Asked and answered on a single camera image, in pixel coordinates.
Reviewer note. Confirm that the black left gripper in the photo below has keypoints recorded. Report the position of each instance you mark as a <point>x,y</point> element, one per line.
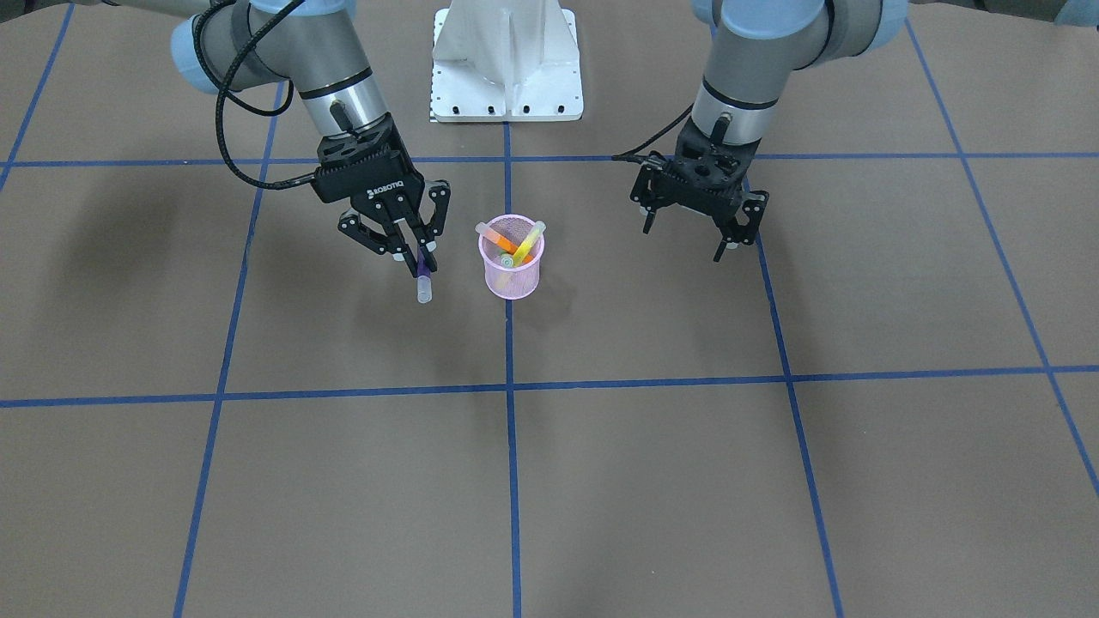
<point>752,209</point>

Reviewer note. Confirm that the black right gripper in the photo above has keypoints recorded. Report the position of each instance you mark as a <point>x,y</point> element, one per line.
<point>394,196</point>

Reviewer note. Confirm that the purple marker pen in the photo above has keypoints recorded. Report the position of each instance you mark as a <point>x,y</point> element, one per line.
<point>424,287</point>

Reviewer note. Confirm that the orange marker pen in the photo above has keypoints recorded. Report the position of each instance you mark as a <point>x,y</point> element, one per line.
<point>494,237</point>

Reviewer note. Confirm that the yellow marker pen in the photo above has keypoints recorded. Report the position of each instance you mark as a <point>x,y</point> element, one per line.
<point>523,254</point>

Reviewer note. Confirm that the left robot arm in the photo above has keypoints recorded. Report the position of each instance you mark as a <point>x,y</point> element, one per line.
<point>756,47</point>

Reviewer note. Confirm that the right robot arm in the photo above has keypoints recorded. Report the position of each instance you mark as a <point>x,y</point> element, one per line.
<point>270,96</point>

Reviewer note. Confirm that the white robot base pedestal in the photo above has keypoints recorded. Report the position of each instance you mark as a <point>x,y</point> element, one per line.
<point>505,62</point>

